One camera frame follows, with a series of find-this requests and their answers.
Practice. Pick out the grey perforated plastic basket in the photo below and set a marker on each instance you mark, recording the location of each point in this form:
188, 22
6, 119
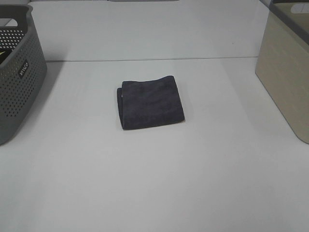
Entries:
23, 71

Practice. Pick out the dark grey towel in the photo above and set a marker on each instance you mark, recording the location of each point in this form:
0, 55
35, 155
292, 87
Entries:
149, 104

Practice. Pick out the beige plastic basket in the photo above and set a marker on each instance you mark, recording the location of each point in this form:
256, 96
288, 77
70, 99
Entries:
283, 62

